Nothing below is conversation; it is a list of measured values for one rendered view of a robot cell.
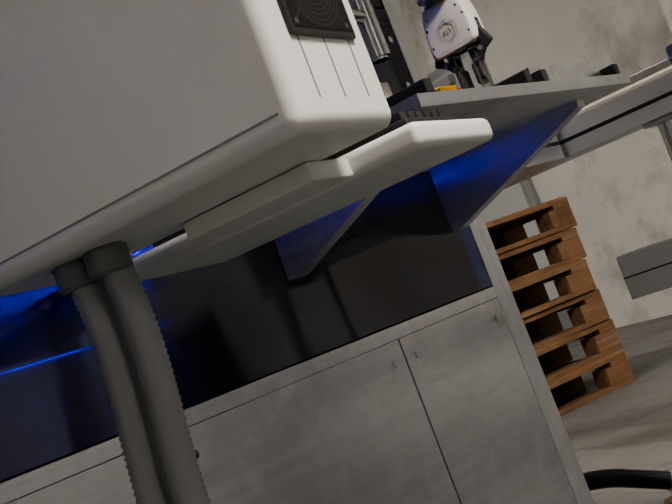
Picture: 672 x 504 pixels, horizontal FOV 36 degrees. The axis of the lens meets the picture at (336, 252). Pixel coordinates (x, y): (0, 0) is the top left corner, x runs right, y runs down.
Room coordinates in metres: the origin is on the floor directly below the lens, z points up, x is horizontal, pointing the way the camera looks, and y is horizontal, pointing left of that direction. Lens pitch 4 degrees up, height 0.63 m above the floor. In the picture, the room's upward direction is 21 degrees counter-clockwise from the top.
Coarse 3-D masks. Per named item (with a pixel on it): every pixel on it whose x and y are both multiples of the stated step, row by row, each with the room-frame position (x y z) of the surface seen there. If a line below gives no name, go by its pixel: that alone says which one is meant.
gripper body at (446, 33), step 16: (448, 0) 1.88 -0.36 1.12; (464, 0) 1.87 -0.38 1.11; (432, 16) 1.90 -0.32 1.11; (448, 16) 1.88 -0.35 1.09; (464, 16) 1.87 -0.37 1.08; (432, 32) 1.91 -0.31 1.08; (448, 32) 1.89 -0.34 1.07; (464, 32) 1.87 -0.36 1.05; (432, 48) 1.92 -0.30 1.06; (448, 48) 1.90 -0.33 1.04; (464, 48) 1.91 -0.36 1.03
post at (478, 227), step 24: (384, 0) 2.10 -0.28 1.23; (408, 48) 2.12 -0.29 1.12; (480, 216) 2.14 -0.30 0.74; (480, 240) 2.11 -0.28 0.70; (504, 288) 2.12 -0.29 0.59; (504, 312) 2.10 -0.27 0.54; (528, 336) 2.14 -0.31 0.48; (528, 360) 2.11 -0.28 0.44; (552, 408) 2.13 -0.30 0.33; (552, 432) 2.10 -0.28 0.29; (576, 480) 2.12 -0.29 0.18
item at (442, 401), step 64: (448, 320) 1.95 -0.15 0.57; (256, 384) 1.54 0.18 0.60; (320, 384) 1.64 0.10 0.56; (384, 384) 1.76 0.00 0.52; (448, 384) 1.89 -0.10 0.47; (512, 384) 2.04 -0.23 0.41; (256, 448) 1.51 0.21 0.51; (320, 448) 1.60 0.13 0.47; (384, 448) 1.71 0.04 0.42; (448, 448) 1.84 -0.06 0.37; (512, 448) 1.98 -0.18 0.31
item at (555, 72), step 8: (568, 64) 1.77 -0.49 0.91; (576, 64) 1.79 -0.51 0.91; (584, 64) 1.82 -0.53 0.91; (592, 64) 1.84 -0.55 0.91; (552, 72) 1.72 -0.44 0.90; (560, 72) 1.74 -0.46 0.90; (568, 72) 1.76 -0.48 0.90; (576, 72) 1.78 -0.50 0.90; (584, 72) 1.81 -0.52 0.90; (592, 72) 1.83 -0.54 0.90
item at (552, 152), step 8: (552, 144) 2.71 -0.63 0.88; (544, 152) 2.66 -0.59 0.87; (552, 152) 2.70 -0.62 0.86; (560, 152) 2.73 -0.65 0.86; (536, 160) 2.62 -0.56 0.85; (544, 160) 2.65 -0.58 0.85; (552, 160) 2.68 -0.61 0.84; (528, 168) 2.64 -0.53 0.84; (536, 168) 2.73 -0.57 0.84; (520, 176) 2.79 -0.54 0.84
